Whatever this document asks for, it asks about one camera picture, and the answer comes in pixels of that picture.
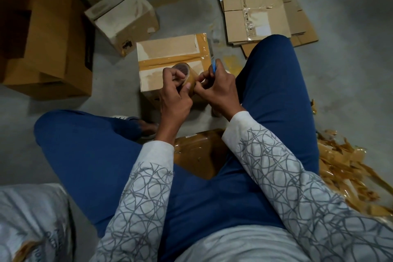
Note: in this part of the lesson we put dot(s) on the person's left hand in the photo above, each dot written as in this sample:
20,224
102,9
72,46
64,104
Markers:
175,102

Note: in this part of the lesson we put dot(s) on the person's right hand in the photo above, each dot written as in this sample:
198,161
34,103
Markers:
221,90

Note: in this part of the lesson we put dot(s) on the brown packing tape roll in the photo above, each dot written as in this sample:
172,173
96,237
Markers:
185,74

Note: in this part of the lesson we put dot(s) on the small cardboard box being taped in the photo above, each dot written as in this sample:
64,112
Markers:
166,50

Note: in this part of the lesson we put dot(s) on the small brown cardboard box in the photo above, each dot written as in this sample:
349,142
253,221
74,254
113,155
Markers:
123,16

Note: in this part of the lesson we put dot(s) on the large black-label cardboard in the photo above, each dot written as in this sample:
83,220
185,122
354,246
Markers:
52,41

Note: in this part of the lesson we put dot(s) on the person's left forearm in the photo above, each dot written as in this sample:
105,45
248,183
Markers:
138,209

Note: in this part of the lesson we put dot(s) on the person's right forearm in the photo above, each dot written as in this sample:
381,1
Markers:
301,197

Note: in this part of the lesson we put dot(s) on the person's left white clog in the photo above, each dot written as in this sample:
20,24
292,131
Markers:
138,125

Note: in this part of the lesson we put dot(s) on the person's blue trousers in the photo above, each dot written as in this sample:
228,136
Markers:
92,154

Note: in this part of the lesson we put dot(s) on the flat brown cardboard sheet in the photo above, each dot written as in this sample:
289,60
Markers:
304,34

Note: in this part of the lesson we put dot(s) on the crumpled brown tape scraps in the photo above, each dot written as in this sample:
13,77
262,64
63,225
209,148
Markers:
353,173

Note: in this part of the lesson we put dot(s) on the person's grey shirt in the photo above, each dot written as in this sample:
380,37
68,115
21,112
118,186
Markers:
242,246

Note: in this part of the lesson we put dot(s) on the brown plastic-wrapped stool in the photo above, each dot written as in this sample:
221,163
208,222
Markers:
199,154

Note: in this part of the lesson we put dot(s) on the white woven sack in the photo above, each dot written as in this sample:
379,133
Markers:
34,225

